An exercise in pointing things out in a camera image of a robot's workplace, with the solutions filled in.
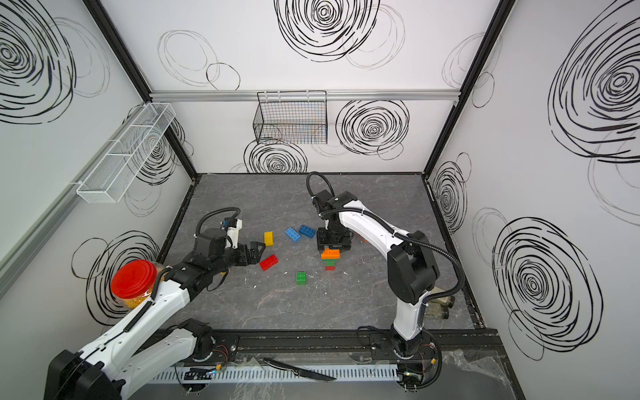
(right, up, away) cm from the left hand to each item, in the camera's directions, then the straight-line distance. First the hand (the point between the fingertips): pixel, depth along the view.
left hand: (254, 245), depth 81 cm
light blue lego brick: (+11, +1, +16) cm, 19 cm away
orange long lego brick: (+25, -3, +1) cm, 26 cm away
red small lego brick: (+25, -9, +7) cm, 28 cm away
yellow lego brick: (+1, 0, +15) cm, 15 cm away
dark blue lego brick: (+17, +2, +18) cm, 25 cm away
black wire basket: (+10, +48, +15) cm, 51 cm away
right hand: (+25, -4, +3) cm, 25 cm away
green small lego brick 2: (+25, -7, +5) cm, 27 cm away
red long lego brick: (+3, -8, +9) cm, 12 cm away
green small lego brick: (+15, -12, +3) cm, 20 cm away
